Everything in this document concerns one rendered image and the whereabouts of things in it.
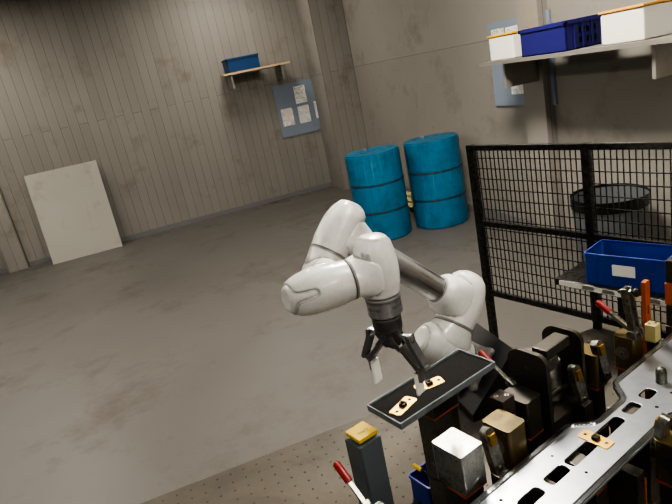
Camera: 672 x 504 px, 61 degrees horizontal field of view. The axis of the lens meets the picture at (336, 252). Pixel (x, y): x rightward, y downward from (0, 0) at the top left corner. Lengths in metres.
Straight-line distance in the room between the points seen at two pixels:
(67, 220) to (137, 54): 2.87
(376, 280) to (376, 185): 5.30
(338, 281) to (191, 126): 8.94
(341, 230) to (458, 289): 0.54
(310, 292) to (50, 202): 8.92
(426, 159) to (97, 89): 5.61
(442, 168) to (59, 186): 6.09
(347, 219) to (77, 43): 8.57
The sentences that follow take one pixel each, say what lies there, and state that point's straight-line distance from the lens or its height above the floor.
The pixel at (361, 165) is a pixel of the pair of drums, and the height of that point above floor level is 0.94.
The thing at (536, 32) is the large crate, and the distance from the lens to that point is 5.11.
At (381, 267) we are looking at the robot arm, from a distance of 1.35.
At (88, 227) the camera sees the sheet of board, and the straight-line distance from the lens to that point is 10.02.
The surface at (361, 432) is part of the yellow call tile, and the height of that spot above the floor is 1.16.
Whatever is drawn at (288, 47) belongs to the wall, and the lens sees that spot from 10.51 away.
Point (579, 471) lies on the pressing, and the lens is 1.61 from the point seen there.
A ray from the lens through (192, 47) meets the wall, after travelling 10.21.
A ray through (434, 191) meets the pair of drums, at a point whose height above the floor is 0.47.
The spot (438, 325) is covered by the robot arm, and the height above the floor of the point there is 1.05.
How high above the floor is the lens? 2.03
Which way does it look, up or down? 17 degrees down
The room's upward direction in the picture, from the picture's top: 12 degrees counter-clockwise
